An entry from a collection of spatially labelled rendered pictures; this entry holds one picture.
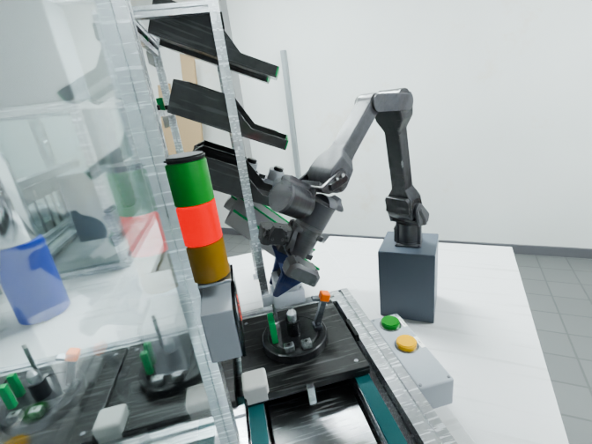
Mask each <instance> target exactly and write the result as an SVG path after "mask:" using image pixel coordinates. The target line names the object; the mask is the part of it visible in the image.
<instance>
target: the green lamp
mask: <svg viewBox="0 0 592 444"><path fill-rule="evenodd" d="M165 169H166V176H167V179H168V182H169V186H170V189H171V193H172V197H173V200H174V206H175V207H177V208H185V207H192V206H197V205H200V204H205V203H208V202H209V201H211V200H212V199H213V198H214V193H213V188H212V184H211V177H210V172H209V168H208V164H207V159H206V158H205V157H203V158H202V159H198V160H194V161H190V162H185V163H180V164H172V165H166V166H165Z"/></svg>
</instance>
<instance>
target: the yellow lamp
mask: <svg viewBox="0 0 592 444"><path fill-rule="evenodd" d="M186 250H187V254H188V258H189V264H190V268H191V271H192V274H193V278H194V281H195V283H197V284H209V283H213V282H216V281H219V280H220V279H222V278H224V277H226V276H227V275H228V273H229V272H230V267H229V262H228V259H227V254H226V247H225V243H224V238H223V235H222V237H221V238H220V239H219V240H217V241H216V242H214V243H212V244H210V245H206V246H202V247H197V248H189V247H187V248H186Z"/></svg>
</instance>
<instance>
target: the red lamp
mask: <svg viewBox="0 0 592 444"><path fill-rule="evenodd" d="M176 213H177V217H178V220H179V224H180V227H181V233H182V237H183V240H184V244H185V246H186V247H189V248H197V247H202V246H206V245H210V244H212V243H214V242H216V241H218V240H219V239H220V238H221V237H222V235H223V234H222V230H221V225H220V222H219V217H218V209H217V205H216V201H215V198H213V199H212V200H211V201H209V202H208V203H203V204H200V205H197V206H192V207H185V208H176Z"/></svg>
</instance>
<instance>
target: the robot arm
mask: <svg viewBox="0 0 592 444"><path fill-rule="evenodd" d="M413 101H414V100H413V95H412V93H411V92H410V91H409V90H408V89H407V88H397V89H390V90H382V91H379V92H372V93H364V94H360V96H358V97H357V98H356V100H355V102H354V107H353V109H352V110H351V112H350V114H349V115H348V117H347V119H346V121H345V122H344V125H343V127H342V128H341V129H340V131H339V133H338V134H337V137H336V139H335V140H334V142H333V144H332V145H331V147H330V148H329V149H328V150H326V151H325V152H323V153H321V154H320V155H319V156H318V157H317V158H316V159H315V161H314V162H313V163H312V165H311V166H310V167H309V169H308V171H307V172H306V173H305V174H303V175H302V176H301V177H300V178H299V179H298V178H296V177H295V176H293V175H289V174H284V176H283V180H282V181H280V182H278V183H277V184H276V185H275V187H274V188H273V190H272V191H271V192H270V196H269V205H270V208H271V209H272V210H273V211H275V212H278V213H281V214H284V215H286V216H289V217H292V218H293V219H290V221H289V223H288V224H281V223H274V222H260V225H259V227H260V228H259V234H258V239H259V240H260V243H261V244H263V245H267V246H269V245H272V248H273V251H274V254H275V262H274V265H273V269H272V271H277V270H278V269H279V268H280V269H281V273H280V276H279V279H278V281H277V284H276V287H275V289H274V292H273V296H275V297H279V296H280V295H282V294H283V293H285V292H287V291H288V290H290V289H291V288H293V287H294V286H295V285H298V284H300V283H304V284H306V285H310V286H313V287H315V286H316V284H317V283H318V281H319V279H320V276H319V272H318V270H317V269H316V268H315V266H314V264H313V263H310V262H308V261H306V260H303V259H305V258H306V259H308V260H310V261H311V260H312V258H313V255H312V254H311V252H312V250H313V248H314V247H315V244H316V243H317V241H319V242H322V240H323V239H324V238H323V237H322V232H323V230H324V229H325V227H326V225H327V224H328V223H329V220H330V219H331V217H332V215H333V213H334V212H335V210H337V211H340V212H343V211H344V208H343V205H342V199H341V198H339V197H338V196H336V195H334V196H326V195H324V194H331V193H340V192H343V191H344V190H345V189H346V187H347V185H348V183H349V180H350V179H351V176H352V172H353V166H352V160H353V158H354V155H355V153H356V152H357V150H358V148H359V146H360V144H361V143H362V141H363V139H364V137H365V135H366V133H367V132H368V130H369V128H370V126H371V125H372V123H373V121H374V118H375V120H376V122H377V123H378V124H379V126H380V127H381V128H382V130H383V131H384V133H385V140H386V146H387V154H388V166H389V172H390V180H391V187H392V189H391V191H390V193H389V194H388V196H387V197H386V198H385V203H386V211H387V212H388V216H389V219H390V221H394V222H396V224H395V227H394V241H395V242H396V244H395V246H396V247H405V248H421V244H422V240H423V237H422V226H425V225H427V222H428V219H429V212H428V211H427V210H426V208H425V207H424V205H423V204H422V201H421V196H420V194H419V193H418V191H417V190H416V189H415V187H414V186H413V185H412V178H411V162H410V153H409V144H408V135H407V125H408V123H409V121H410V119H411V117H412V115H413ZM316 192H317V193H319V194H316ZM320 193H323V194H320ZM295 218H296V219H295ZM274 245H276V246H274Z"/></svg>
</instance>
